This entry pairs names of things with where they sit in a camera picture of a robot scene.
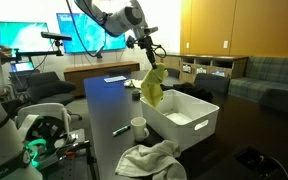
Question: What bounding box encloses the low wooden bench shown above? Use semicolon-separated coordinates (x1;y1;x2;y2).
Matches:
63;60;141;98

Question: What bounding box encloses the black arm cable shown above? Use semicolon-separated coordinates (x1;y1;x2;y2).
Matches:
65;0;107;59

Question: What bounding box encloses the black clothing pile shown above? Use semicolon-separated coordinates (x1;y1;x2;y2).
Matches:
160;81;214;103

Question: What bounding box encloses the small printed shelf item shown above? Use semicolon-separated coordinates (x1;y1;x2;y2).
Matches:
211;69;227;78
182;63;192;74
195;67;208;75

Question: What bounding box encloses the black stereo camera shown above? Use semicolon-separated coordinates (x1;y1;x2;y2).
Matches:
40;31;73;43

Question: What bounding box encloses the green marker pen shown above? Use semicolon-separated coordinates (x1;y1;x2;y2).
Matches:
112;124;132;138

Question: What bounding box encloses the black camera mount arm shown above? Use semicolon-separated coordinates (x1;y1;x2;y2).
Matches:
15;39;65;63

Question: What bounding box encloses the yellow cloth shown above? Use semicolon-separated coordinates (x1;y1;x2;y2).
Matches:
140;63;169;109

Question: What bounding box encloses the green plaid sofa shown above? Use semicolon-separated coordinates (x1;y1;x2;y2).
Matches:
228;55;288;116

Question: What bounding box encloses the wooden shelf cabinet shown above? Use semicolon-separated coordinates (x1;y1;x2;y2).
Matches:
160;53;250;84

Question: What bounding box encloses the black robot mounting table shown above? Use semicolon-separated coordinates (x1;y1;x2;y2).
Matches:
42;128;98;180

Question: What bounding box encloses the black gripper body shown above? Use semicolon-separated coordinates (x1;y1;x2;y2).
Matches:
135;34;157;56

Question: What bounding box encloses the black swivel chair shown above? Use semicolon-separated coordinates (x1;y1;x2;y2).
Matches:
26;70;83;122

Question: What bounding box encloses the white towel cloth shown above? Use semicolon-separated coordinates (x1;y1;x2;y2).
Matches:
114;139;188;180

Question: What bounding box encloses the seated person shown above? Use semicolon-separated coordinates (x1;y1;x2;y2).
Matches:
0;45;14;62

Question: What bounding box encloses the black office chair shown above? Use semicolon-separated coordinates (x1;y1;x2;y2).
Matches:
165;67;182;80
193;73;231;94

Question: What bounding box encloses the open laptop computer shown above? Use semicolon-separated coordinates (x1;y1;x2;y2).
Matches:
10;61;36;74

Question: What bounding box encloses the white mug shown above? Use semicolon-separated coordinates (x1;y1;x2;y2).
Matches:
130;116;150;143

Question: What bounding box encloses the white plastic storage box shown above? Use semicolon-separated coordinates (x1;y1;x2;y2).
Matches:
139;88;221;152

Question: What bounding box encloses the small dark cup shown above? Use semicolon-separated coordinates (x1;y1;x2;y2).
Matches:
131;89;142;101

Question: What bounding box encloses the table power socket box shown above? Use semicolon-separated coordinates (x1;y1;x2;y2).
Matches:
233;145;288;180

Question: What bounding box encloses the wall mounted display screen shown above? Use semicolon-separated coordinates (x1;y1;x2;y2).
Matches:
0;21;52;54
56;12;127;54

